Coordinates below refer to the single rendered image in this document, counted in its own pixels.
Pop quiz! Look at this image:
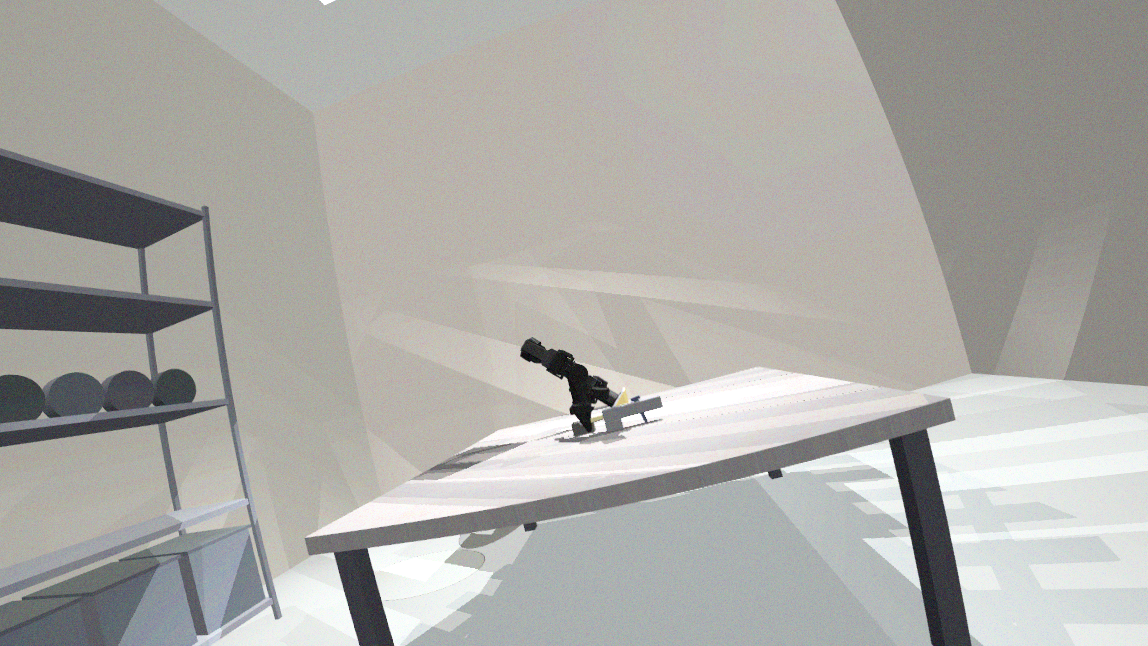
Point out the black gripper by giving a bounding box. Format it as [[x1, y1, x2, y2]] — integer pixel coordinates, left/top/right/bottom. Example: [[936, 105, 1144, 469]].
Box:
[[569, 381, 596, 431]]

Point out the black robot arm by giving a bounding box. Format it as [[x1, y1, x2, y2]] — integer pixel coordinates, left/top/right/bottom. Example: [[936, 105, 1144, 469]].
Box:
[[520, 337, 620, 407]]

